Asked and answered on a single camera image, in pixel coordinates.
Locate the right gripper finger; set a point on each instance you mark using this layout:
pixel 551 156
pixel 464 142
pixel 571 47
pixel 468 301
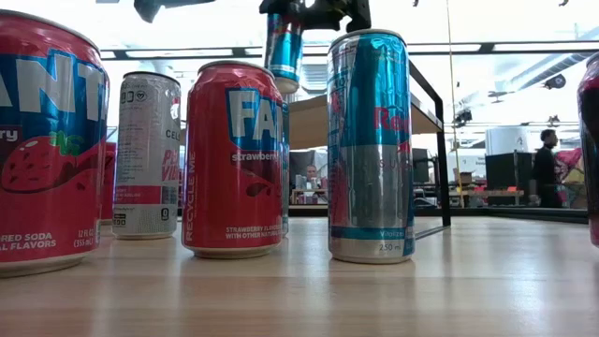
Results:
pixel 299 9

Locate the red Coca-Cola can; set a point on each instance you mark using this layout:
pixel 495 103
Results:
pixel 590 154

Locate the red Fanta strawberry can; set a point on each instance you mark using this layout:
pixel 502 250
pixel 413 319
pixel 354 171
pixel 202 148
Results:
pixel 47 164
pixel 224 178

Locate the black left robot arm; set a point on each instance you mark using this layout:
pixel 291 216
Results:
pixel 154 9

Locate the long ceiling light bar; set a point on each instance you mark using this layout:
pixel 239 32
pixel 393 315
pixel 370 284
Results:
pixel 238 52

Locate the black monitor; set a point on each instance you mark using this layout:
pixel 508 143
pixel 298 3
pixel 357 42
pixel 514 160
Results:
pixel 421 166

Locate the person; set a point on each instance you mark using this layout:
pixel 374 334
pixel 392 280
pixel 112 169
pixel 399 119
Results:
pixel 545 168
pixel 311 175

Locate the white cabinet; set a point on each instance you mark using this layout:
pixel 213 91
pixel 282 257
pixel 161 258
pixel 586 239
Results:
pixel 510 140

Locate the white Celsius peach can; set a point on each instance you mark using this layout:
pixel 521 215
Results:
pixel 145 154

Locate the wooden workbench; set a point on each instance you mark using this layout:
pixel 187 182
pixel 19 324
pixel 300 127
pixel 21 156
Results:
pixel 486 193

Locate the black partition panel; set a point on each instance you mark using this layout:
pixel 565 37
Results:
pixel 507 180

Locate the colourful patchwork quilt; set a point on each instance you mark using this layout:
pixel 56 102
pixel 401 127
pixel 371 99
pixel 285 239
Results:
pixel 573 173

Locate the wooden shelf with black frame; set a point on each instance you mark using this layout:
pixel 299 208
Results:
pixel 309 121

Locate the black aluminium rig frame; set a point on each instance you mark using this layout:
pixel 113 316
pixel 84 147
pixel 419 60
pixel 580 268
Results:
pixel 515 215

